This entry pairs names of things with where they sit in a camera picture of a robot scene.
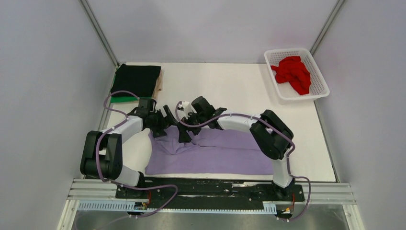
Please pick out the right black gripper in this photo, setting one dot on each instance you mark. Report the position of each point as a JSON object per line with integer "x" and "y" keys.
{"x": 184, "y": 137}

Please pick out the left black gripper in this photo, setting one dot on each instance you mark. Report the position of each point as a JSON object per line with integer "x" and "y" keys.
{"x": 158, "y": 132}

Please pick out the purple t shirt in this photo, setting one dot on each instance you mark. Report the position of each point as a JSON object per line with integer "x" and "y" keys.
{"x": 211, "y": 151}

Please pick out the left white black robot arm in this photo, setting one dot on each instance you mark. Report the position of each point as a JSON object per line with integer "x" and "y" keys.
{"x": 103, "y": 152}

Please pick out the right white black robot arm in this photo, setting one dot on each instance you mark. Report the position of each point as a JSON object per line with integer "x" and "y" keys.
{"x": 270, "y": 133}

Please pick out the folded beige t shirt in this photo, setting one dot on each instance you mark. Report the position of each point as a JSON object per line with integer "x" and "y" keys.
{"x": 158, "y": 86}

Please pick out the folded black t shirt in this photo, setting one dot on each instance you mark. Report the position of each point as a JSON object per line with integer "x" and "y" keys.
{"x": 139, "y": 80}

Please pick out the folded green t shirt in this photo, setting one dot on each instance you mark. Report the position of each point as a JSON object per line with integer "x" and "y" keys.
{"x": 123, "y": 99}

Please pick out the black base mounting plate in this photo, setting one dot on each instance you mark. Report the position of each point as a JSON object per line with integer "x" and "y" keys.
{"x": 193, "y": 193}

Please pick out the red t shirt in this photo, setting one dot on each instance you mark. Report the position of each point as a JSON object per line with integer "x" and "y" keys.
{"x": 293, "y": 71}

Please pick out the white plastic basket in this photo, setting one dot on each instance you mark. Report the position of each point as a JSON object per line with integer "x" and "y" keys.
{"x": 285, "y": 93}

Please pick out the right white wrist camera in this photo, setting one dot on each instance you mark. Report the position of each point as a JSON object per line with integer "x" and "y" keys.
{"x": 186, "y": 108}

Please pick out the aluminium frame rail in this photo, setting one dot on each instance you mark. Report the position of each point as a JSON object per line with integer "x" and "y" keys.
{"x": 320, "y": 193}

